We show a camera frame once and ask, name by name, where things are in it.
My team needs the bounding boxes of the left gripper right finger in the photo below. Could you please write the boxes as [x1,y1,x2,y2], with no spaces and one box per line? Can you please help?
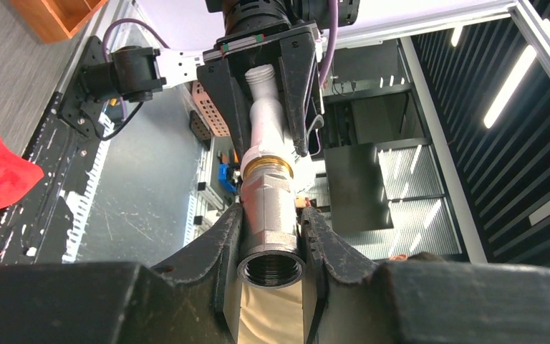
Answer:
[301,208,550,343]

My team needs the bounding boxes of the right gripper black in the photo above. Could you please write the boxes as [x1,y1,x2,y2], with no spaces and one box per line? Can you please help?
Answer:
[197,19,321,158]

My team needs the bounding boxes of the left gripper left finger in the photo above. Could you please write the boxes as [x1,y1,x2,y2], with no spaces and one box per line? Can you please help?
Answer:
[0,205,243,343]

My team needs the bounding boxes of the silver metal pipe fitting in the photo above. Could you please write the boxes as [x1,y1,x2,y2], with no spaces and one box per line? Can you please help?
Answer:
[237,163,305,289]

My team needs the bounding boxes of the white faucet with chrome head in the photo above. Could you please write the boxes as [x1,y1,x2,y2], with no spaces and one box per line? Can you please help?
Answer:
[241,64,316,194]

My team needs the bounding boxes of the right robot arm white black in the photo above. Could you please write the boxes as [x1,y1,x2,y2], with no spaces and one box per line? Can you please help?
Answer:
[76,1,360,157]

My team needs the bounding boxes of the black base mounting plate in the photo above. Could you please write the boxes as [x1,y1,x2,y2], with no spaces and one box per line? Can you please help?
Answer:
[0,36,114,265]

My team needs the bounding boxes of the orange compartment tray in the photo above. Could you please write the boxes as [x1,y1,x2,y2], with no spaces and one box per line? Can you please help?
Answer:
[10,0,108,44]

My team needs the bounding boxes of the aluminium frame rail front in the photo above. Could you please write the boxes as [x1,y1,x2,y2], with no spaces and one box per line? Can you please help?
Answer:
[336,0,550,78]

